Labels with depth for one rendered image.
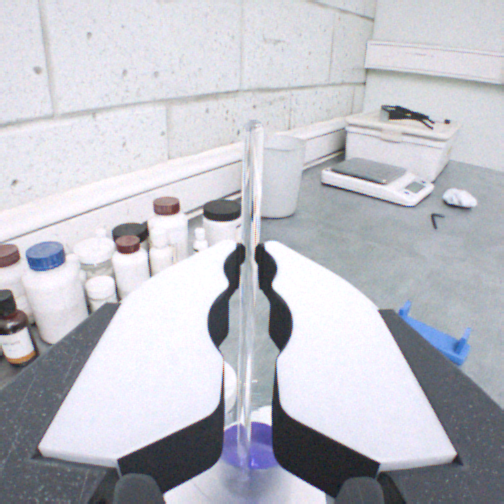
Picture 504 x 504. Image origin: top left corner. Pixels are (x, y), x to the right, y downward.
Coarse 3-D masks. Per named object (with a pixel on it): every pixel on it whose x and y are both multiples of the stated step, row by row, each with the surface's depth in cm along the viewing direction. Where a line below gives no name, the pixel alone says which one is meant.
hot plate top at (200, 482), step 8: (192, 480) 22; (200, 480) 22; (176, 488) 22; (184, 488) 22; (192, 488) 22; (200, 488) 22; (296, 488) 22; (304, 488) 22; (312, 488) 22; (168, 496) 21; (176, 496) 21; (184, 496) 21; (192, 496) 21; (200, 496) 21; (208, 496) 21; (296, 496) 21; (304, 496) 21; (312, 496) 21; (320, 496) 21
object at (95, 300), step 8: (88, 280) 49; (96, 280) 49; (104, 280) 49; (112, 280) 49; (88, 288) 47; (96, 288) 47; (104, 288) 47; (112, 288) 48; (88, 296) 49; (96, 296) 47; (104, 296) 47; (112, 296) 49; (96, 304) 48
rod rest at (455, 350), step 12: (408, 300) 49; (408, 312) 49; (420, 324) 48; (432, 336) 46; (444, 336) 46; (468, 336) 43; (444, 348) 44; (456, 348) 44; (468, 348) 45; (456, 360) 43
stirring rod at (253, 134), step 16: (256, 128) 10; (256, 144) 11; (256, 160) 11; (256, 176) 11; (256, 192) 11; (256, 208) 12; (256, 224) 12; (256, 240) 12; (256, 256) 12; (256, 272) 13; (240, 288) 13; (256, 288) 13; (240, 304) 13; (256, 304) 14; (240, 320) 14; (240, 336) 14; (240, 352) 14; (240, 368) 15; (240, 384) 15; (240, 400) 16; (240, 416) 16; (240, 432) 17; (240, 448) 17; (240, 464) 18
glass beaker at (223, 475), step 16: (256, 384) 21; (272, 384) 20; (256, 400) 21; (256, 416) 22; (224, 464) 17; (208, 480) 19; (224, 480) 17; (240, 480) 17; (256, 480) 17; (272, 480) 17; (288, 480) 18; (224, 496) 18; (240, 496) 17; (256, 496) 17; (272, 496) 18; (288, 496) 19
